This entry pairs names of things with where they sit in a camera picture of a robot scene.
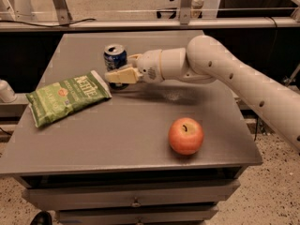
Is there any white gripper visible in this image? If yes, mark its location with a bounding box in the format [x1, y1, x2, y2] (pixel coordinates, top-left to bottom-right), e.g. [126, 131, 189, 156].
[104, 50, 163, 84]

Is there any grey cabinet with drawers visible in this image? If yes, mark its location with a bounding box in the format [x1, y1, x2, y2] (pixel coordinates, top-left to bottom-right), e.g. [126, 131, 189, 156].
[0, 30, 264, 225]

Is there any red apple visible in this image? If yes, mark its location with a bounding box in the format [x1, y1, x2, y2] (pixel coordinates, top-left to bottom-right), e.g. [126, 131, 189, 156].
[168, 117, 204, 156]

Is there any upper grey drawer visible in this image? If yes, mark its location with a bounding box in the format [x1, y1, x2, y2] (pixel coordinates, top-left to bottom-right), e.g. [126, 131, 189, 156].
[22, 179, 240, 211]

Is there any metal railing bar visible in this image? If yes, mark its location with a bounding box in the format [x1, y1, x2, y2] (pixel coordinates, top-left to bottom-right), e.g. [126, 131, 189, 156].
[0, 17, 300, 32]

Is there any blue pepsi can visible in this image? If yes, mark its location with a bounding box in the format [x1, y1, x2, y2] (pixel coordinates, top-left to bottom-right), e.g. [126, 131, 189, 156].
[103, 43, 130, 91]

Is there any grey drawer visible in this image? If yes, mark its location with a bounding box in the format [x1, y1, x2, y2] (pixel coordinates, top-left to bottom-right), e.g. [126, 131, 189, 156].
[22, 179, 240, 211]
[58, 204, 218, 225]

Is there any metal bracket post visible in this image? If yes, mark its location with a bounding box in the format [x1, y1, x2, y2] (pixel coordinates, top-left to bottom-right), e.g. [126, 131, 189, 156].
[179, 0, 192, 25]
[52, 0, 72, 25]

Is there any black object bottom left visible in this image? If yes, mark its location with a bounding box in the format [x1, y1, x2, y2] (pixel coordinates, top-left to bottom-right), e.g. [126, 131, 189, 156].
[30, 211, 53, 225]

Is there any metal bracket post left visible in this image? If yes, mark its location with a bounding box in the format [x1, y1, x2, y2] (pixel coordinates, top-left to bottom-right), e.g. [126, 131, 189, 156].
[52, 0, 72, 25]

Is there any metal bracket post centre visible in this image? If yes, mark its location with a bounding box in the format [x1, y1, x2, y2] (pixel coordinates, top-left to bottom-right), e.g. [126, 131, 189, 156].
[179, 0, 192, 25]

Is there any white cylinder at left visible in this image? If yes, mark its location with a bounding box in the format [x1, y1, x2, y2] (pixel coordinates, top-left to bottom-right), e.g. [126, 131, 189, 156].
[0, 80, 17, 103]

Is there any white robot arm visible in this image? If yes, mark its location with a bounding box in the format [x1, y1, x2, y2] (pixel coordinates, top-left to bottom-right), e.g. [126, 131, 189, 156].
[105, 35, 300, 150]

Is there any lower grey drawer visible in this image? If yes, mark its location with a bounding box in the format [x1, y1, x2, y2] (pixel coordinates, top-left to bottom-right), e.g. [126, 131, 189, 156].
[58, 204, 218, 225]

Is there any black cable on rail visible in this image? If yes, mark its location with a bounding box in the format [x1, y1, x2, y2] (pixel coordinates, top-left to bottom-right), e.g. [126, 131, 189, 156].
[0, 17, 98, 28]

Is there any green jalapeno chip bag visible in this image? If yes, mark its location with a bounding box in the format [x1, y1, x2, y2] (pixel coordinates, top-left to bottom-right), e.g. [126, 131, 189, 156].
[26, 70, 112, 128]

